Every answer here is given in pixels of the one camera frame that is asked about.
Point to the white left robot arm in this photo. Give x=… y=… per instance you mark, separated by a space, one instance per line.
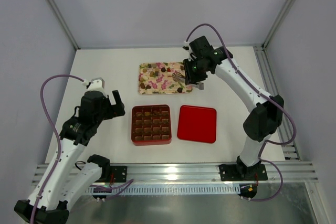
x=56 y=194

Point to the floral tray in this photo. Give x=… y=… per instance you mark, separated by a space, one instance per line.
x=162 y=78

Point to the left aluminium frame post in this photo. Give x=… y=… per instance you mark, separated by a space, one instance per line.
x=64 y=26

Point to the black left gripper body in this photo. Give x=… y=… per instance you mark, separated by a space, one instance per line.
x=112 y=109

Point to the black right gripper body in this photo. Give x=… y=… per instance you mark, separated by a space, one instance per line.
x=191 y=72

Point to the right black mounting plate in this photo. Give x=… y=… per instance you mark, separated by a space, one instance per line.
x=228 y=172

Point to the white slotted cable duct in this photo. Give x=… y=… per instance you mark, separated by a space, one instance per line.
x=181 y=189

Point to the aluminium frame post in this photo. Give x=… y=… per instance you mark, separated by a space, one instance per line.
x=285 y=9
x=64 y=26

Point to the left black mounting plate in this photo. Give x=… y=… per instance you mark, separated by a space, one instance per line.
x=118 y=174

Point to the black mounting plate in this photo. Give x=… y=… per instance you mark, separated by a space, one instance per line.
x=118 y=174
x=228 y=172

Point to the red box lid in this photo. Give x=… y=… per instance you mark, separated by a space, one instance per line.
x=197 y=124

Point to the red chocolate box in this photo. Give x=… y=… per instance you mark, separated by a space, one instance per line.
x=151 y=130

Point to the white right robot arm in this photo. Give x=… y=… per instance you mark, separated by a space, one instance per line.
x=265 y=111

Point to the dark chocolate piece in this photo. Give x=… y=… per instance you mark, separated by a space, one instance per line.
x=156 y=112

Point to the right aluminium frame post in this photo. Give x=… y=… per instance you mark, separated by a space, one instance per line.
x=285 y=9

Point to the metal tweezers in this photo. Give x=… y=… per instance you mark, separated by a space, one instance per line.
x=178 y=77

